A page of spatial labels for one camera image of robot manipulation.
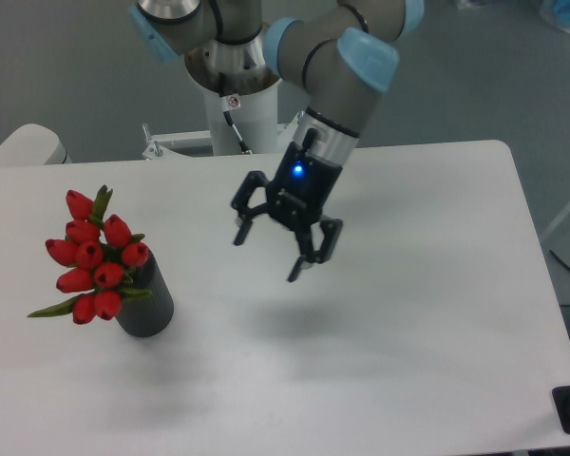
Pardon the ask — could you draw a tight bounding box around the red tulip bouquet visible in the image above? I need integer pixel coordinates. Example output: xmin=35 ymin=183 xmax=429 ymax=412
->
xmin=28 ymin=185 xmax=152 ymax=325

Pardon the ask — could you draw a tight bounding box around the white chair back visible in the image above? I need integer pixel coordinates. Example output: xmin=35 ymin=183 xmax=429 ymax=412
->
xmin=0 ymin=123 xmax=72 ymax=168

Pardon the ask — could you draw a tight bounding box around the blue plastic bag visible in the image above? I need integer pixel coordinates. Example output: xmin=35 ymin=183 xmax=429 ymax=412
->
xmin=540 ymin=0 xmax=570 ymax=33

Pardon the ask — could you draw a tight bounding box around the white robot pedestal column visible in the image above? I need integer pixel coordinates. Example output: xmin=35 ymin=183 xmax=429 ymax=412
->
xmin=200 ymin=80 xmax=280 ymax=156

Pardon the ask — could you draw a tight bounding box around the dark grey ribbed vase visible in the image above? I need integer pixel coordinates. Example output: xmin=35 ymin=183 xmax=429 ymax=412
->
xmin=116 ymin=253 xmax=175 ymax=338

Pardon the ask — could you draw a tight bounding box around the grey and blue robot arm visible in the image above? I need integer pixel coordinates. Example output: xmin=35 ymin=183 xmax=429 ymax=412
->
xmin=129 ymin=1 xmax=425 ymax=280

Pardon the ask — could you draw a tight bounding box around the white metal base frame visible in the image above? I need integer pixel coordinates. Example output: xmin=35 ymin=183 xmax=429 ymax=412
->
xmin=142 ymin=110 xmax=305 ymax=161

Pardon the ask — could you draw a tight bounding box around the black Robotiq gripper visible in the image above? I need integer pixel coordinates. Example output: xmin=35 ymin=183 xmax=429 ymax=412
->
xmin=230 ymin=140 xmax=346 ymax=284

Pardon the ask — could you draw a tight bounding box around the black cable on pedestal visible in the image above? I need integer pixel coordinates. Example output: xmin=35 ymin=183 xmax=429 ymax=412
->
xmin=221 ymin=109 xmax=255 ymax=156

